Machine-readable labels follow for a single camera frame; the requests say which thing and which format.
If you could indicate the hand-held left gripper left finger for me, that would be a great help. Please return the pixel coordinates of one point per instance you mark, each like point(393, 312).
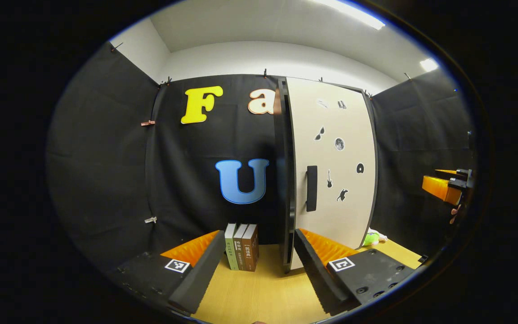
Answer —
point(200, 274)

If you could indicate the copper clip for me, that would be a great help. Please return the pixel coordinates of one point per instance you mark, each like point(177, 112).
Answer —
point(148, 123)

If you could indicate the green plush toy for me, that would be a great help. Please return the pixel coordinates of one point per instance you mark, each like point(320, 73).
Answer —
point(370, 238)

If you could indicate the white clip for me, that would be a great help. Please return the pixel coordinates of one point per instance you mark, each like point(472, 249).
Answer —
point(150, 219)

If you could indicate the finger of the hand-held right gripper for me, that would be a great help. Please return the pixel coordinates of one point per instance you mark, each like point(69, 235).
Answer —
point(439, 189)
point(445, 173)

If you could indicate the black backdrop cloth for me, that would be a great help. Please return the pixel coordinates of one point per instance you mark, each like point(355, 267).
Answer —
point(106, 157)

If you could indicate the green book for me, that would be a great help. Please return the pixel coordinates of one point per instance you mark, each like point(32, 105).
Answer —
point(230, 247)

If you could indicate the beige cabinet door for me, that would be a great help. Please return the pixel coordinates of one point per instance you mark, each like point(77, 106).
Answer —
point(344, 216)

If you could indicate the ceiling light panel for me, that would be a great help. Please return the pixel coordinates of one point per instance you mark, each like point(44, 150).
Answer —
point(429, 65)
point(353, 13)

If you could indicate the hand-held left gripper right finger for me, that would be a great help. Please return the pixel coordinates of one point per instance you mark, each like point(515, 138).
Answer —
point(317, 274)

